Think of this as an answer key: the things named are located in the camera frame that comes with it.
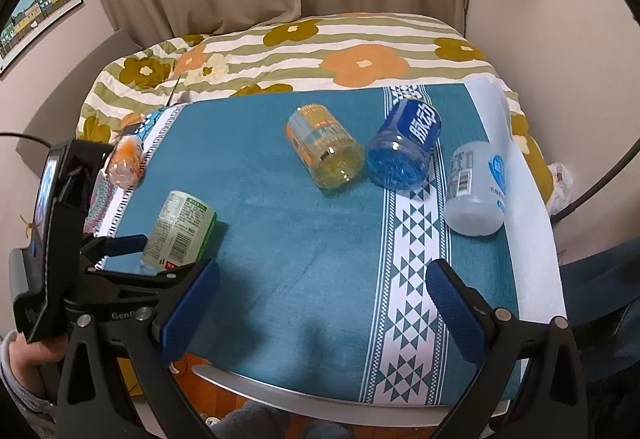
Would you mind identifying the white green label cup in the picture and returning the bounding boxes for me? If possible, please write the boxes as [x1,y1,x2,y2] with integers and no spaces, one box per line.
[142,190,217,271]

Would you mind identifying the clear white label cup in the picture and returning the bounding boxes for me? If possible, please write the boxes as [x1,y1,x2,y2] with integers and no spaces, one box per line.
[444,141,506,237]

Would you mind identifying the yellow orange label cup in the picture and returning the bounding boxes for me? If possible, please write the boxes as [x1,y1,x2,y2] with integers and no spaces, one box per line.
[285,103,364,190]

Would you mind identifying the blue label cup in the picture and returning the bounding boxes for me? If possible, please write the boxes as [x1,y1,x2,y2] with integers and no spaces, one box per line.
[366,99,442,192]

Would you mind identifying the person's left hand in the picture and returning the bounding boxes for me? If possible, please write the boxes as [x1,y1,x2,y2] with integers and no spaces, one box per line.
[8,333,68,397]

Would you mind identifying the teal patterned tablecloth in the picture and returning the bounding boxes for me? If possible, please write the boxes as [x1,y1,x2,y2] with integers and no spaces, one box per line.
[87,84,518,405]

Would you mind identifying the floral striped duvet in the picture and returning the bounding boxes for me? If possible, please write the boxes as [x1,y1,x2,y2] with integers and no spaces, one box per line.
[76,13,554,200]

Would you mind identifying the black cable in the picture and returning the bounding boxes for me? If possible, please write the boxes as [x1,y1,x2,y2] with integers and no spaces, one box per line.
[0,132,51,151]

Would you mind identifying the framed wall picture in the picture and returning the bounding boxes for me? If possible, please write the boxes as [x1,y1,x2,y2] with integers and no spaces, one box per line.
[1,0,84,73]

